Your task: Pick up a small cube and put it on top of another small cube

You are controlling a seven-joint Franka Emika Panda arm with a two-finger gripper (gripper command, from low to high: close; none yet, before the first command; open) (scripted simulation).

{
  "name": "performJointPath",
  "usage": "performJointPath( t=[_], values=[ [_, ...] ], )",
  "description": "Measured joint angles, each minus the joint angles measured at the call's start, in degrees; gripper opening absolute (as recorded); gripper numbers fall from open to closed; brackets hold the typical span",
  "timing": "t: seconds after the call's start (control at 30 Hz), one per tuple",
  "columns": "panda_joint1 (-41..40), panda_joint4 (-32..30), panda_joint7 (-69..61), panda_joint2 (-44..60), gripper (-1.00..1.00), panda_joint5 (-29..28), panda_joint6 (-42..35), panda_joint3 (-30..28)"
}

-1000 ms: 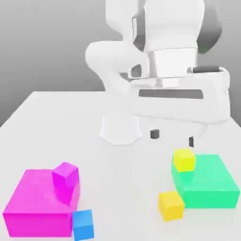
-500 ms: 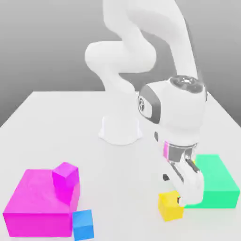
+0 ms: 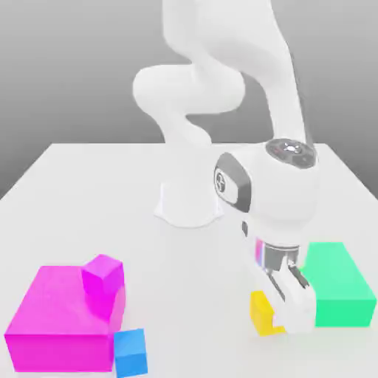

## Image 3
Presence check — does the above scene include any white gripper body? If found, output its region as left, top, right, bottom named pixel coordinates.
left=257, top=261, right=317, bottom=334

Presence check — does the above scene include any small yellow cube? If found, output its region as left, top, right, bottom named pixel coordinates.
left=250, top=290, right=286, bottom=337

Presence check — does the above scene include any small blue cube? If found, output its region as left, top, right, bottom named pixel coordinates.
left=113, top=328, right=148, bottom=378

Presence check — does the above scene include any small magenta cube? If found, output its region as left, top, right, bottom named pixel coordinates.
left=81, top=253, right=124, bottom=321

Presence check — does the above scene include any large green box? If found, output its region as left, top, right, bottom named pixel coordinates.
left=297, top=241, right=378, bottom=328

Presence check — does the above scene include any large magenta box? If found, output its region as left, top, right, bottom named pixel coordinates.
left=4, top=264, right=126, bottom=373

